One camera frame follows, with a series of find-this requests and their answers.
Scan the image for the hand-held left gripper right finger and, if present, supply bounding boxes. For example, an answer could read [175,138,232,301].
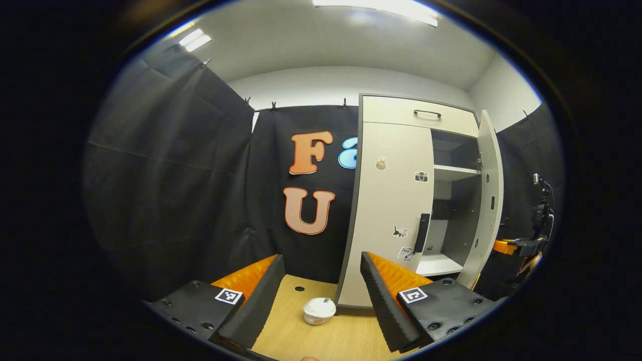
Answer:
[360,251,508,353]

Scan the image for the white inner cabinet shelf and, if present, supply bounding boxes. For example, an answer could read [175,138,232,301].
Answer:
[434,165,481,182]

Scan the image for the beige cabinet drawer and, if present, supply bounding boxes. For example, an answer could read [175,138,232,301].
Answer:
[361,95,479,138]

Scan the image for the small ceiling light panel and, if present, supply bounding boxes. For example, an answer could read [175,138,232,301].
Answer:
[179,29,212,52]

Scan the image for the beige door with headphone sticker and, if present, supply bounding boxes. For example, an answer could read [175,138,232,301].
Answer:
[455,110,504,290]

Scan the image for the black door handle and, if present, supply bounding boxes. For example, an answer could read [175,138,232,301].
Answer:
[414,213,431,254]

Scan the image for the white cabinet bottom panel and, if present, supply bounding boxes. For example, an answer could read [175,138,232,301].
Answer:
[415,252,463,277]

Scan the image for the beige door with camera sticker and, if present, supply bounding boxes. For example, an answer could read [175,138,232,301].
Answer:
[337,122,435,307]

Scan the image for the beige double-door shoe cabinet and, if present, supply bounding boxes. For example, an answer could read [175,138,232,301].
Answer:
[335,93,505,309]

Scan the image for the black backdrop cloth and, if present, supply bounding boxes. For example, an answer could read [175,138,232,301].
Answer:
[83,43,565,301]

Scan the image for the row of black cloth clips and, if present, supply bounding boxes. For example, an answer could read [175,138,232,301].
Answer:
[202,58,528,118]

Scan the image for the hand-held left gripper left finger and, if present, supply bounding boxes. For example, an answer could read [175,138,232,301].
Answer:
[143,254,287,350]

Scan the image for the white lidded cup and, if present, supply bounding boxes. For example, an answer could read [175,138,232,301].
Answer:
[303,297,337,325]

